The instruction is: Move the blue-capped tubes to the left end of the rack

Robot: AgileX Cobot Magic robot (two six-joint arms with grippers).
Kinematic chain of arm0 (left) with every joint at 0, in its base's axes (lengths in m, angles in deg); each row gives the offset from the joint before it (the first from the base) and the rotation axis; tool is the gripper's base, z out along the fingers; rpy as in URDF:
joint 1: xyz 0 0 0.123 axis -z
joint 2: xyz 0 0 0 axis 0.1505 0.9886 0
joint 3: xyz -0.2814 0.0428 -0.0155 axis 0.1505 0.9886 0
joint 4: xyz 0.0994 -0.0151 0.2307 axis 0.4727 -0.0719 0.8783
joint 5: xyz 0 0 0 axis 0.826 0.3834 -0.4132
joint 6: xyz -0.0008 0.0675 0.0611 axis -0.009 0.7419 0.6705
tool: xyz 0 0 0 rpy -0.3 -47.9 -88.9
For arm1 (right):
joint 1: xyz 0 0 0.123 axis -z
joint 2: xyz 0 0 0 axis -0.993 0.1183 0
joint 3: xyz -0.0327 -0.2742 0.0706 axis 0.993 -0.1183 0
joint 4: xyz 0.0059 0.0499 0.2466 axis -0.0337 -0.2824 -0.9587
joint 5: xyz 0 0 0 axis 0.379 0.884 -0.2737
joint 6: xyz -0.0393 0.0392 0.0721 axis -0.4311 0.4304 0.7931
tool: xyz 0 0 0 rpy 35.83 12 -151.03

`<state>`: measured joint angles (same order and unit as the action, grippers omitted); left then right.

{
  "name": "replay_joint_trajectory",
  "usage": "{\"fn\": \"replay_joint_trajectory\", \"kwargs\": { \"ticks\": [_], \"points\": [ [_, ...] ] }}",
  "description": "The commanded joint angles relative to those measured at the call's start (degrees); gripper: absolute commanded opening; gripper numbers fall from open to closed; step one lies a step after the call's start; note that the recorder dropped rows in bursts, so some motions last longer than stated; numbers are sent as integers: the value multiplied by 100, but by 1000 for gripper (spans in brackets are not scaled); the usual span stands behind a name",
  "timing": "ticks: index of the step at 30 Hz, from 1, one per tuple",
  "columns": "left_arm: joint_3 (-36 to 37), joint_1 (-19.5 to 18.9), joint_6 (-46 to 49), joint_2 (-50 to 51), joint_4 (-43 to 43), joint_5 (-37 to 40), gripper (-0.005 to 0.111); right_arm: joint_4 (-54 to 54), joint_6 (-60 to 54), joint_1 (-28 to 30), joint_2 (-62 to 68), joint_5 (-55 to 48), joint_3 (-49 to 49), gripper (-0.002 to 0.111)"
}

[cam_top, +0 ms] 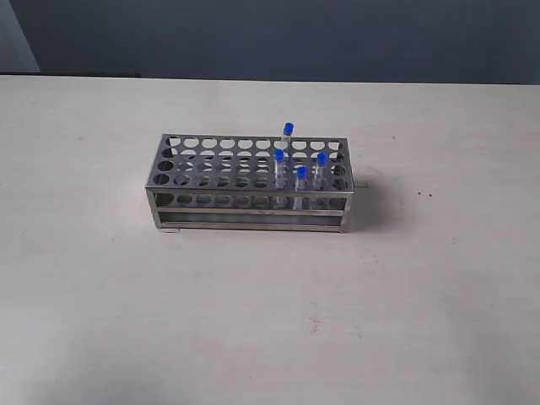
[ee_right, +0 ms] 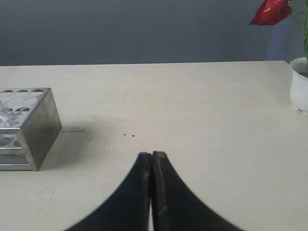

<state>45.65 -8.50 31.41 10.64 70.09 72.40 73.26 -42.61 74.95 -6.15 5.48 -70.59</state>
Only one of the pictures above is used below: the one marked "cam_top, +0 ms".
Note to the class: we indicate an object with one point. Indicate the blue capped tube front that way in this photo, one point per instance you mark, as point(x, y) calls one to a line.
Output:
point(301, 174)

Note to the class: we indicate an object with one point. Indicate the blue capped tube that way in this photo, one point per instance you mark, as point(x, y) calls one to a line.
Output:
point(281, 201)
point(286, 135)
point(301, 174)
point(321, 161)

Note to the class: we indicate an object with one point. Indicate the stainless steel test tube rack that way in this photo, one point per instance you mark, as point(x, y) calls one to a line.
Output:
point(228, 182)

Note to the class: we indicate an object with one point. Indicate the blue capped tube back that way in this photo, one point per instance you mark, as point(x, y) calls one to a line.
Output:
point(286, 135)

